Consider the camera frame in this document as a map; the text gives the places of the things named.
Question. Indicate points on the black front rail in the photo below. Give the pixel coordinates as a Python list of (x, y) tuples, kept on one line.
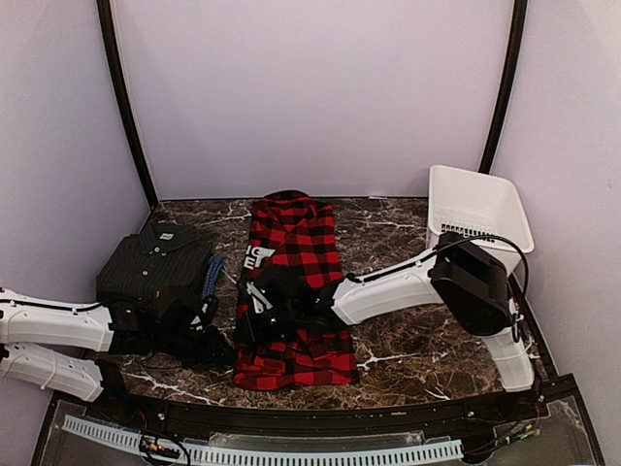
[(186, 406)]

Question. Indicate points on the black corner frame post left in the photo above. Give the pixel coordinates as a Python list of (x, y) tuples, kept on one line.
[(124, 106)]

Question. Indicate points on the white plastic basket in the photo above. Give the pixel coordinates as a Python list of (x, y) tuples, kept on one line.
[(472, 204)]

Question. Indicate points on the black pinstripe folded shirt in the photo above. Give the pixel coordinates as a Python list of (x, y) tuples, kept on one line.
[(163, 257)]

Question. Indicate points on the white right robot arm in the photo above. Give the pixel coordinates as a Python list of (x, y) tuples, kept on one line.
[(456, 272)]

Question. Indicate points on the black corner frame post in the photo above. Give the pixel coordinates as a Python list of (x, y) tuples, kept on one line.
[(514, 42), (124, 106)]

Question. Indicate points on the black corner frame post right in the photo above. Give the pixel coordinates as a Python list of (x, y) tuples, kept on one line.
[(514, 42)]

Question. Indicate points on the red black plaid shirt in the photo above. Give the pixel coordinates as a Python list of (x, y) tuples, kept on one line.
[(289, 228)]

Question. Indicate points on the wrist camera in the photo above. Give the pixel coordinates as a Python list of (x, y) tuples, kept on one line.
[(177, 313), (274, 293)]

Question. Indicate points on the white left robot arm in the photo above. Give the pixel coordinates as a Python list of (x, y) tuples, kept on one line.
[(32, 329)]

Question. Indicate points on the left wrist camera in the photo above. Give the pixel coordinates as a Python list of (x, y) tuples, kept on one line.
[(177, 313)]

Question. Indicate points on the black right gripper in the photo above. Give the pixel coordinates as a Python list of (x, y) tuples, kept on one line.
[(253, 334)]

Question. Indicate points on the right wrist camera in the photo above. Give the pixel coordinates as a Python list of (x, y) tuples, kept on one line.
[(274, 293)]

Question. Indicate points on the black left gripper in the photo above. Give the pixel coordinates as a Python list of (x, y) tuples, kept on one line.
[(212, 356)]

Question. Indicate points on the blue checked folded shirt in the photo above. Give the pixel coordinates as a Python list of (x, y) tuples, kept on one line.
[(214, 271)]

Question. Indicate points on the white slotted cable duct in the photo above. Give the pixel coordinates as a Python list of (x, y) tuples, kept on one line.
[(232, 449)]

